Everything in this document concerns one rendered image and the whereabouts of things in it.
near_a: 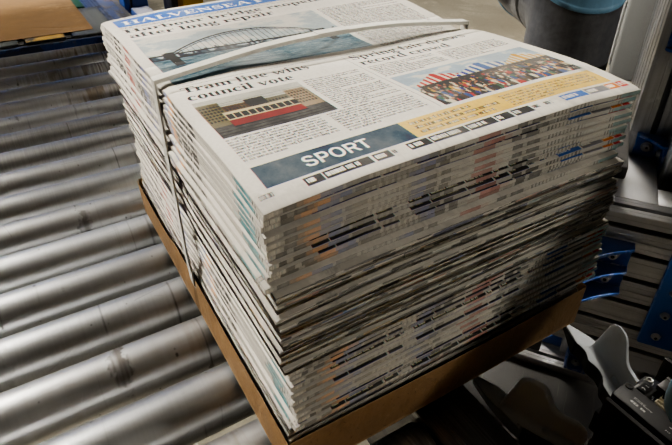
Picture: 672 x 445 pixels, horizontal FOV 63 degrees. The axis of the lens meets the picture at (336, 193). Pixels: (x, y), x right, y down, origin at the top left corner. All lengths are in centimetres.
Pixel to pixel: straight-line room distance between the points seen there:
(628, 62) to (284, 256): 106
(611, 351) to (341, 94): 32
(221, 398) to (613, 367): 33
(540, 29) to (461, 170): 50
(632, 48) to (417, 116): 95
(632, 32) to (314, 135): 99
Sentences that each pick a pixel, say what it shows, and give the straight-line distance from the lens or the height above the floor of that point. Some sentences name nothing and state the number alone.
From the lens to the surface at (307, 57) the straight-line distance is 44.
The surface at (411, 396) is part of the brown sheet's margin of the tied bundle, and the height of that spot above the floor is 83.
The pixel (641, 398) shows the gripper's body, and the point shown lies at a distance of 45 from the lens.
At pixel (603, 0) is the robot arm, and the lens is 80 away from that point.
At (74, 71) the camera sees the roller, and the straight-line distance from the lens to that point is 120.
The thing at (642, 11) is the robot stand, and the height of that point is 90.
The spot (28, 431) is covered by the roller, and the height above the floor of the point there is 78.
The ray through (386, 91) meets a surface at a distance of 37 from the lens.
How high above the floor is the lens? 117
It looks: 33 degrees down
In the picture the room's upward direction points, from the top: straight up
